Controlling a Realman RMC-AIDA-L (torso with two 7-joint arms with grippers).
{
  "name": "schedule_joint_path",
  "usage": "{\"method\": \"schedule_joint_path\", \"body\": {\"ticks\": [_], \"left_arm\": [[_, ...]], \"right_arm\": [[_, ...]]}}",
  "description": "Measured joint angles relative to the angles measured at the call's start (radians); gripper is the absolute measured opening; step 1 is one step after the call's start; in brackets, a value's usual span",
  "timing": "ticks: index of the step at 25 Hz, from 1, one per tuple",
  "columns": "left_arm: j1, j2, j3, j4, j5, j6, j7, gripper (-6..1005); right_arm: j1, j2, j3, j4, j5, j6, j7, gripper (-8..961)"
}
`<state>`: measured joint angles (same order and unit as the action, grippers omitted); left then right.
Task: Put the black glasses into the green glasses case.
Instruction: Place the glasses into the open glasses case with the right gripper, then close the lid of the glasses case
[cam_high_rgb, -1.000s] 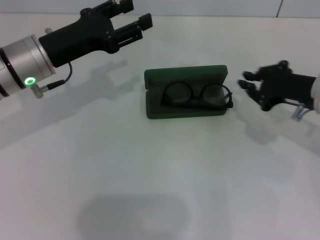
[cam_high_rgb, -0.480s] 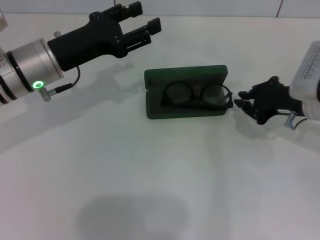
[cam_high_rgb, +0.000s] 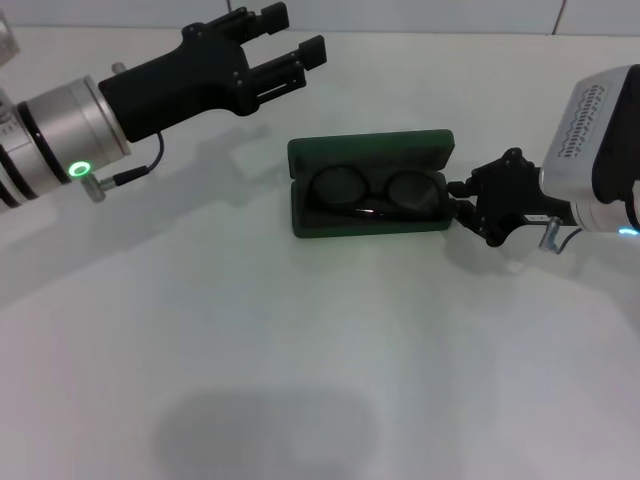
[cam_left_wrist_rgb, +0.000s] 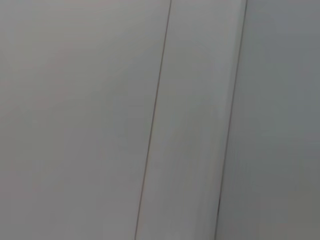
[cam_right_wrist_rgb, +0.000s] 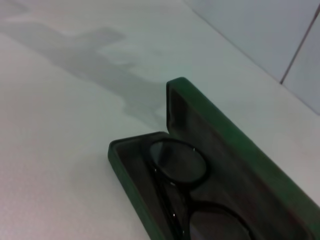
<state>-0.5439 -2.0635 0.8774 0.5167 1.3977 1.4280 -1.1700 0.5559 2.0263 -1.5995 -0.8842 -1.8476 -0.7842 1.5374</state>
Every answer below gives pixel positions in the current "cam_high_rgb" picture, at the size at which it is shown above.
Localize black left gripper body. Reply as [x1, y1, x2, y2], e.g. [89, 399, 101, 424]
[97, 22, 262, 144]

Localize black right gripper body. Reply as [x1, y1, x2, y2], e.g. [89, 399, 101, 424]
[471, 147, 577, 248]

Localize black glasses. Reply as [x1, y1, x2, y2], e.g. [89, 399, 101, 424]
[305, 167, 446, 224]

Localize green glasses case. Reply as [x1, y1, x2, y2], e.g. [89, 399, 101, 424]
[287, 128, 456, 240]

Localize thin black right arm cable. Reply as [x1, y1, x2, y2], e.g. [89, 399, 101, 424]
[554, 227, 584, 252]

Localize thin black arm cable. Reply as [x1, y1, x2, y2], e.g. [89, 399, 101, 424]
[112, 130, 166, 185]
[554, 227, 584, 252]

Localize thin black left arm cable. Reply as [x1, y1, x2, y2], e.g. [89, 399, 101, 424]
[112, 130, 166, 185]

